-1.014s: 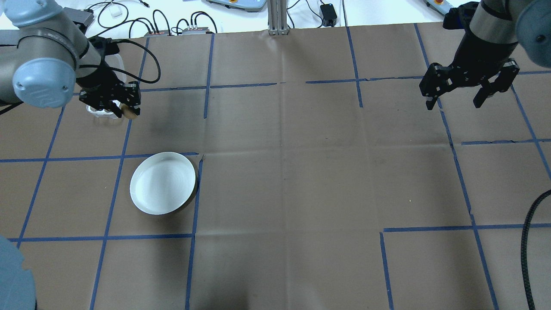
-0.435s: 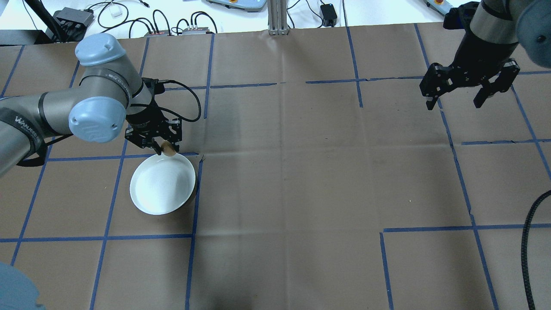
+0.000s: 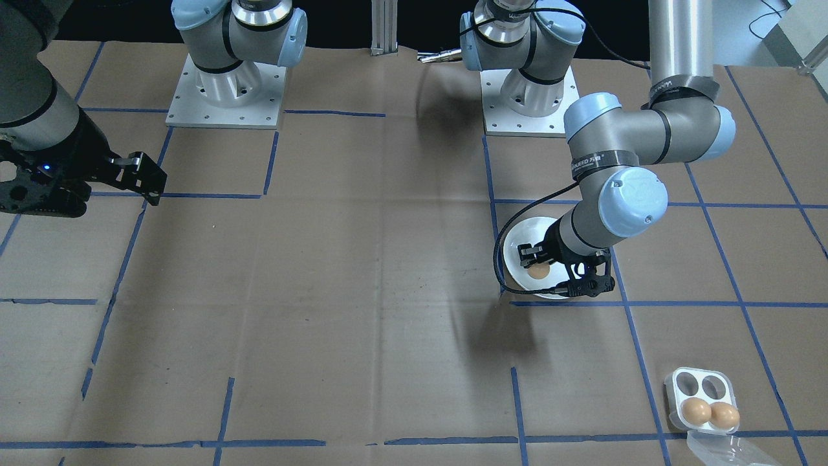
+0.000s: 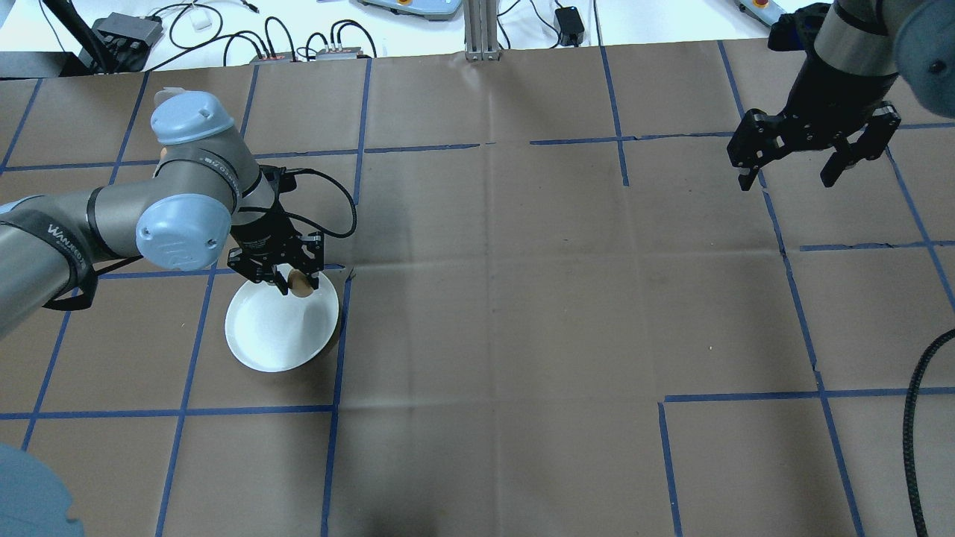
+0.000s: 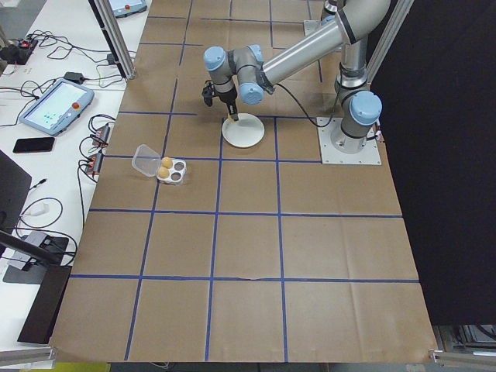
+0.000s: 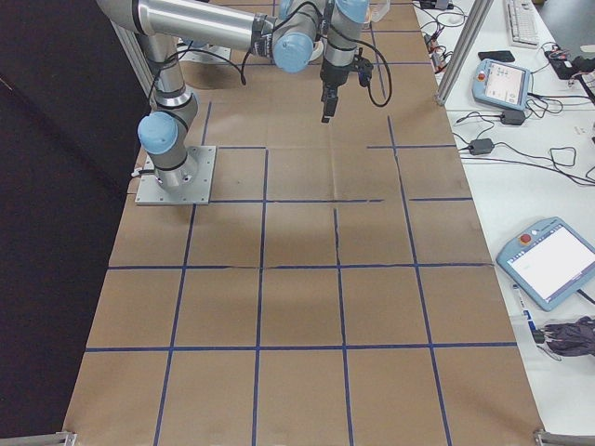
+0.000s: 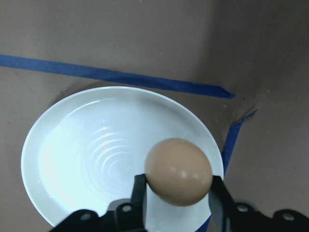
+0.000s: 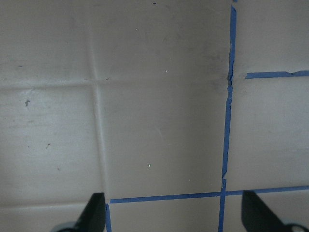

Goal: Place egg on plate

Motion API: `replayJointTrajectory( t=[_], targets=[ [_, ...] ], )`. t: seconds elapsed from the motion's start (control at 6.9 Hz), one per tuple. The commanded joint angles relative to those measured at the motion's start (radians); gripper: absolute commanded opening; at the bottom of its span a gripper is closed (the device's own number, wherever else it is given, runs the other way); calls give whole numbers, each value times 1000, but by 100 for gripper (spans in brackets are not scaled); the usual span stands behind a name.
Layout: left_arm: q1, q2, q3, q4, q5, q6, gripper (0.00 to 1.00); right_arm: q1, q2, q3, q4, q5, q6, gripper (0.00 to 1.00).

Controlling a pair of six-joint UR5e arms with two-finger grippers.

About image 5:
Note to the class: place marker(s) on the black frame cover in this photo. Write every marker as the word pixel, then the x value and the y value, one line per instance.
pixel 445 155

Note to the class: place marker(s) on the grey metal floor frame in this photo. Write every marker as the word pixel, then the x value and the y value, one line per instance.
pixel 465 337

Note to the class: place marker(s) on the aluminium table rail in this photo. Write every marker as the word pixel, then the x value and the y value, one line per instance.
pixel 461 357
pixel 25 356

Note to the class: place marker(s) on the grey usb hub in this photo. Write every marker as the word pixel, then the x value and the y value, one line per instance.
pixel 36 238
pixel 21 263

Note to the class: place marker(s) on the black power strip red switch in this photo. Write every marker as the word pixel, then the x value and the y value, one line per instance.
pixel 28 44

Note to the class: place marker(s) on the black smartphone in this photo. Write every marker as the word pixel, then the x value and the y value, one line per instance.
pixel 34 145

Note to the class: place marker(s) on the black power adapter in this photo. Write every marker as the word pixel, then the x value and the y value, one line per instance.
pixel 75 76
pixel 112 59

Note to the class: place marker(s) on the clear plastic egg box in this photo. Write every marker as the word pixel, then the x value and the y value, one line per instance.
pixel 145 159

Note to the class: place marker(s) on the black red usb hub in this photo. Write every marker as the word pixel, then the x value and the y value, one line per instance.
pixel 102 133
pixel 95 162

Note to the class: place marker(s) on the black box device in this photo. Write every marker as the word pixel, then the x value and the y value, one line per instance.
pixel 13 55

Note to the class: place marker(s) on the blue grey teach pendant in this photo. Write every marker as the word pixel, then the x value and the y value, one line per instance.
pixel 58 106
pixel 128 7

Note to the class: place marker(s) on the aluminium frame bar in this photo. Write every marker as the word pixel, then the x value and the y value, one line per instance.
pixel 387 38

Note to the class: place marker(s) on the black flat panel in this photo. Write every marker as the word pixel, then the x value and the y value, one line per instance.
pixel 44 306

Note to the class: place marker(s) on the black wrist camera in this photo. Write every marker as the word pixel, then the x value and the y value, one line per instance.
pixel 208 93

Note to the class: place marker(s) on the dark grey stand base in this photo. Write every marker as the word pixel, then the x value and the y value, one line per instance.
pixel 58 250

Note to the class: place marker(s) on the round white plate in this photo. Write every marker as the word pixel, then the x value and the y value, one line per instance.
pixel 248 133

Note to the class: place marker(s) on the aluminium frame post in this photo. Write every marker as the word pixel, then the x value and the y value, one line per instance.
pixel 118 42

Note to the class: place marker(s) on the black monitor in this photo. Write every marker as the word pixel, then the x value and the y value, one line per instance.
pixel 11 193

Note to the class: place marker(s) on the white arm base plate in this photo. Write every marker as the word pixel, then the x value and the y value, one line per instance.
pixel 310 26
pixel 368 157

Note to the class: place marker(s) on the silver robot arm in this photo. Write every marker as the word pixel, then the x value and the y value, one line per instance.
pixel 329 5
pixel 302 54

